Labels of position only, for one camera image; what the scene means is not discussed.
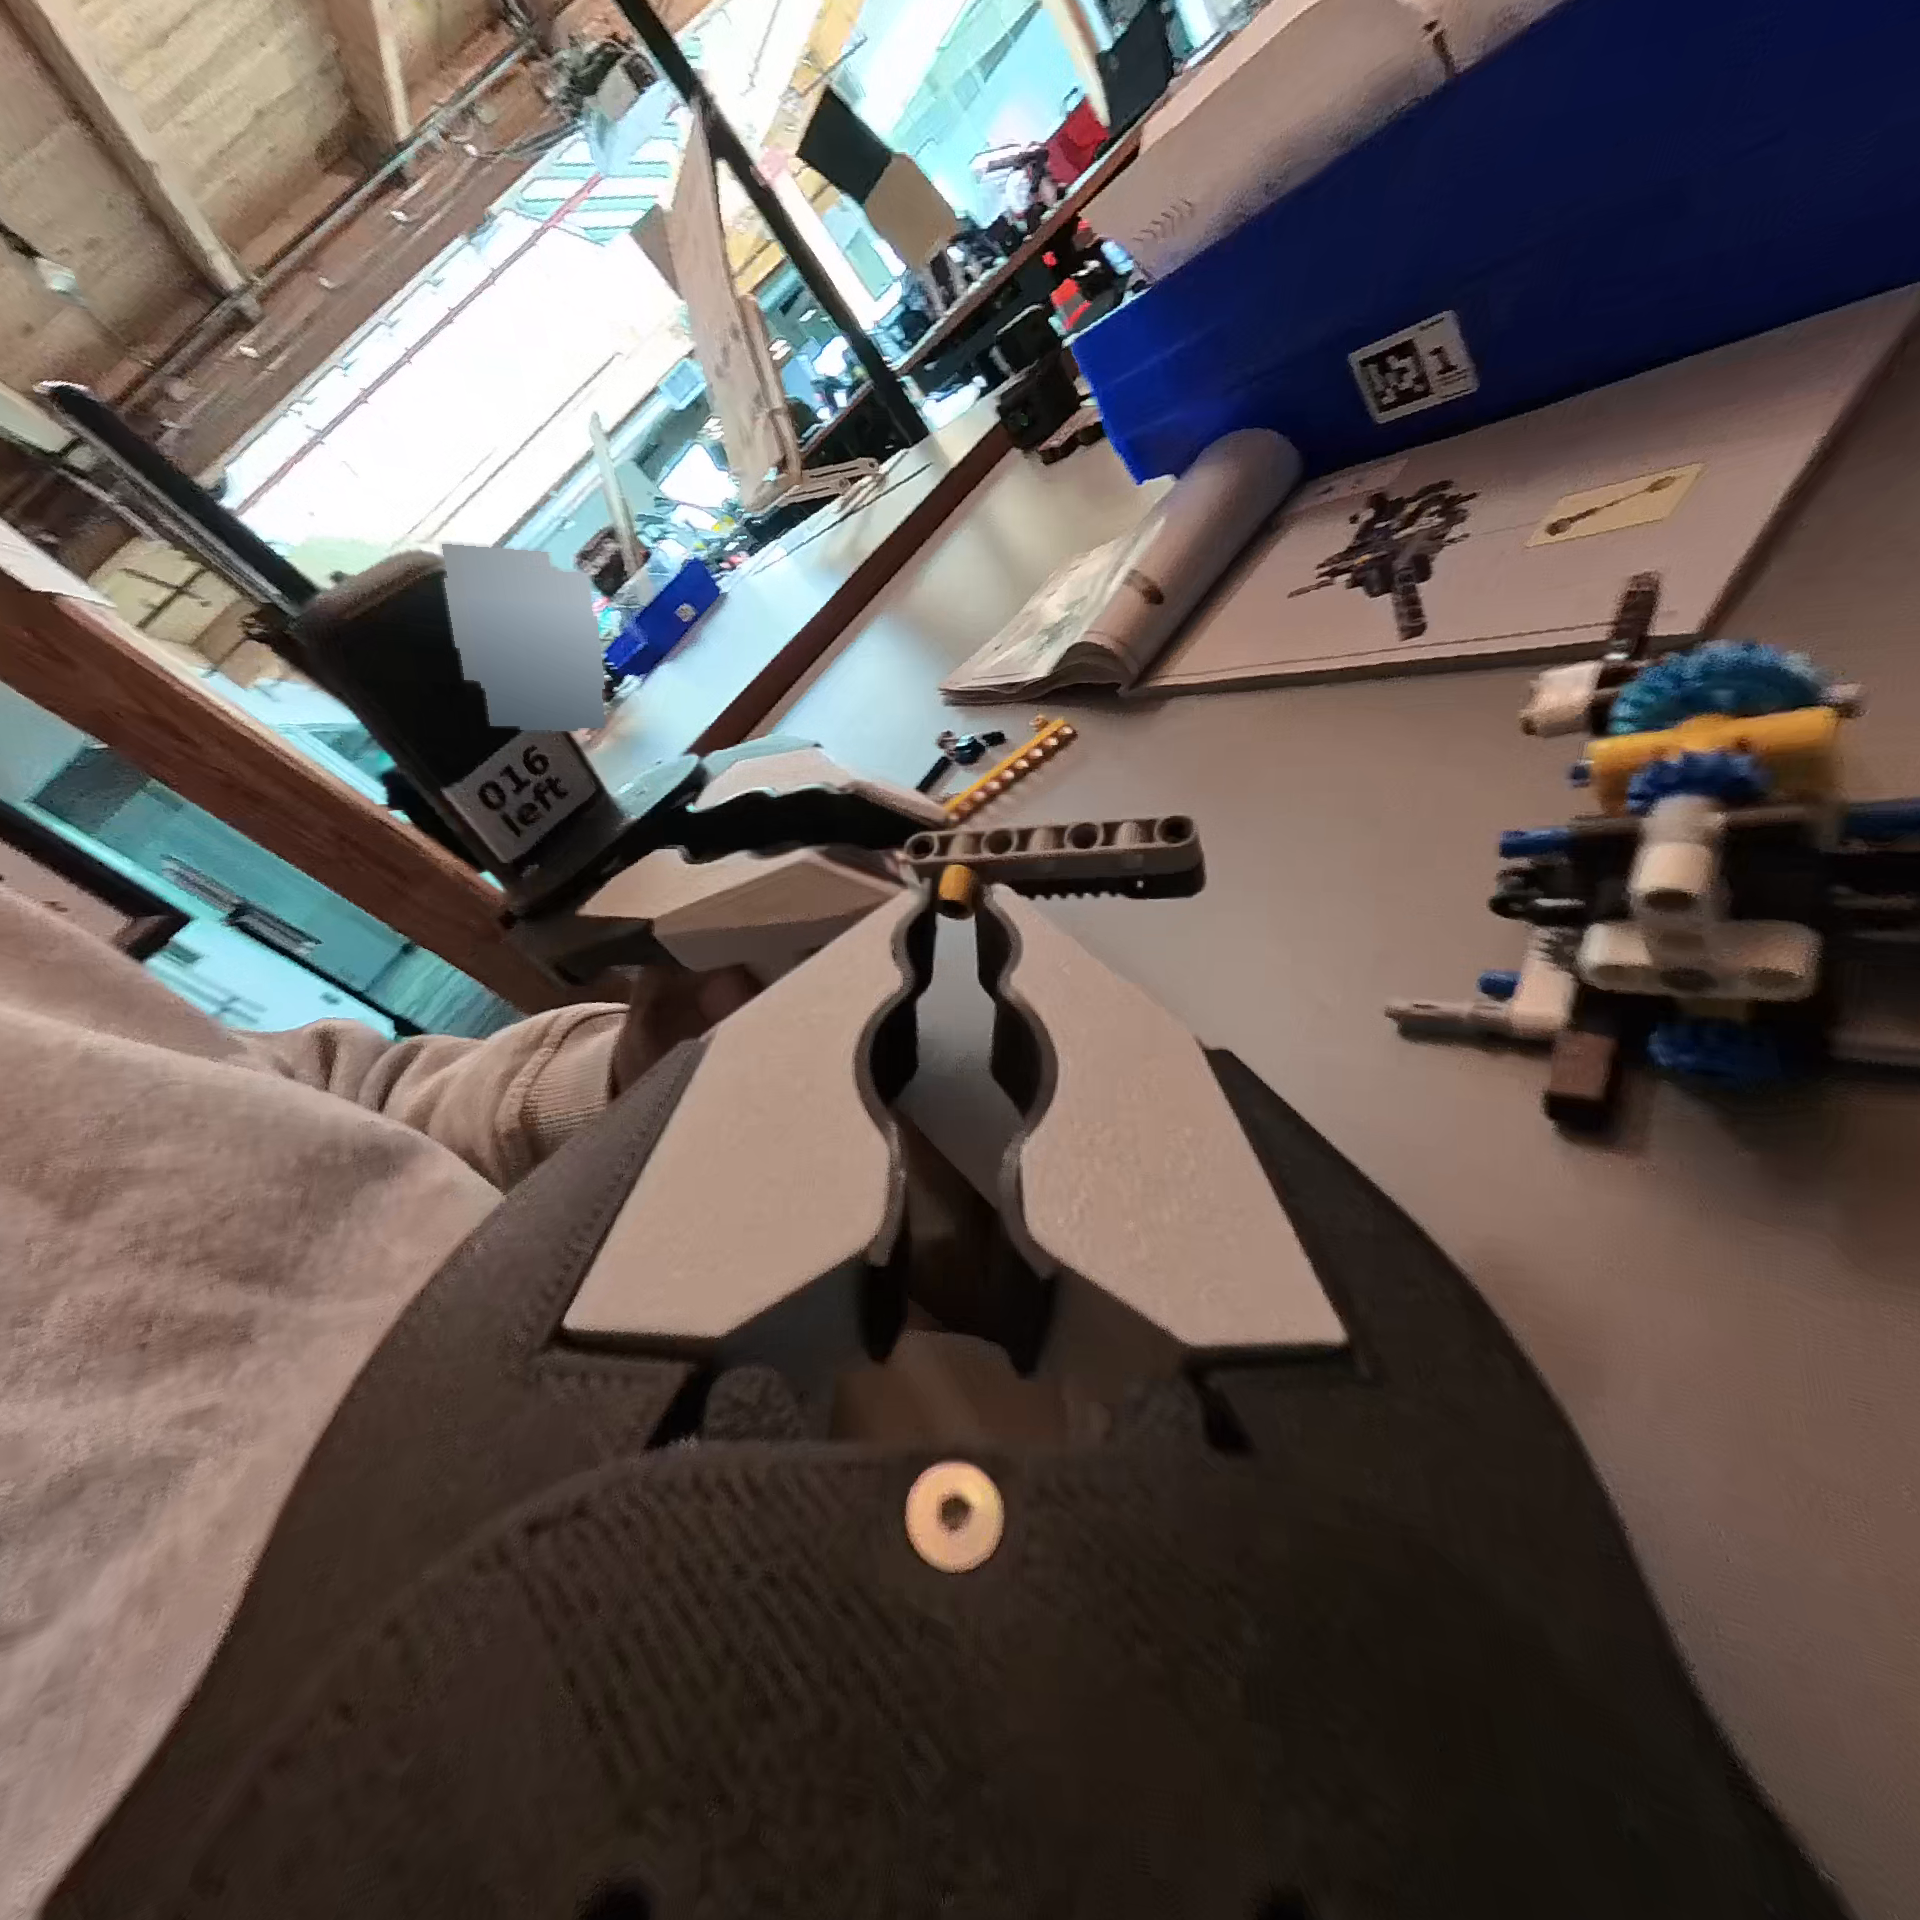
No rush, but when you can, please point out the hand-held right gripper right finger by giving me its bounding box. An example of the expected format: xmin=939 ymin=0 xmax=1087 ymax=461
xmin=968 ymin=891 xmax=1354 ymax=1367

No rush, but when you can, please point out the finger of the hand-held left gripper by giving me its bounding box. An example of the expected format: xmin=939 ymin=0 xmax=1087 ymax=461
xmin=681 ymin=737 xmax=951 ymax=869
xmin=650 ymin=844 xmax=922 ymax=977

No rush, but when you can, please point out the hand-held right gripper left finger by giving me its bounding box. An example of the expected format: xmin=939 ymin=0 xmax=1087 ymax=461
xmin=562 ymin=885 xmax=939 ymax=1361

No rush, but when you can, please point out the grey lego beam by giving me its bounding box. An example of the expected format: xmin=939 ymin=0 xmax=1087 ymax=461
xmin=902 ymin=815 xmax=1209 ymax=904

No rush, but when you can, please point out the person's left forearm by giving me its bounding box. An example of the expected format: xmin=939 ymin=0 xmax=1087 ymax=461
xmin=270 ymin=997 xmax=641 ymax=1202

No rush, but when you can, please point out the yellow lego beam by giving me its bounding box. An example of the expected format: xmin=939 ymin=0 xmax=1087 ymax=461
xmin=960 ymin=719 xmax=1079 ymax=819

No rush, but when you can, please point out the multicoloured lego model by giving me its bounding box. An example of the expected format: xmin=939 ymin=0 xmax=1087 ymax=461
xmin=1383 ymin=569 xmax=1920 ymax=1146

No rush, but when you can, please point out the person's left hand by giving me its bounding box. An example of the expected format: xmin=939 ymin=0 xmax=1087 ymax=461
xmin=612 ymin=968 xmax=769 ymax=1098

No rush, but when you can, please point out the small blue parts bin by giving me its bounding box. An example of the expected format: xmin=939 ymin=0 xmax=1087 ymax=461
xmin=608 ymin=562 xmax=722 ymax=676

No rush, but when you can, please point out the standing cardboard sheet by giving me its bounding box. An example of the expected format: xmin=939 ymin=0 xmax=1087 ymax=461
xmin=638 ymin=120 xmax=804 ymax=512

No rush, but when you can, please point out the open instruction booklet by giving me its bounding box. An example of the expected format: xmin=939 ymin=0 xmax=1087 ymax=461
xmin=943 ymin=287 xmax=1920 ymax=707

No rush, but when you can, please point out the white box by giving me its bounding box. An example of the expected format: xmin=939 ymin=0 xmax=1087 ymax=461
xmin=1076 ymin=0 xmax=1479 ymax=283

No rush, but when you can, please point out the blue plastic bin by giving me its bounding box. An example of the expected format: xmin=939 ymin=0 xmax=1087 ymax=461
xmin=1071 ymin=0 xmax=1920 ymax=484

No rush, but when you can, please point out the wooden partition rail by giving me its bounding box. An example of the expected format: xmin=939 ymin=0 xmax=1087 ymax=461
xmin=0 ymin=569 xmax=601 ymax=1016

